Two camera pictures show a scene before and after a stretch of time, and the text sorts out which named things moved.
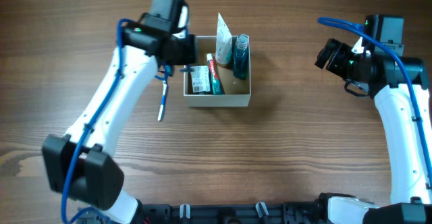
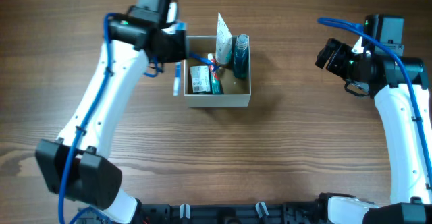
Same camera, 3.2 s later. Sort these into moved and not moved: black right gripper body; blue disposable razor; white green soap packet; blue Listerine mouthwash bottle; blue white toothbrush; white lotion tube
Moved: blue disposable razor; blue white toothbrush
Not moved: black right gripper body; white green soap packet; white lotion tube; blue Listerine mouthwash bottle
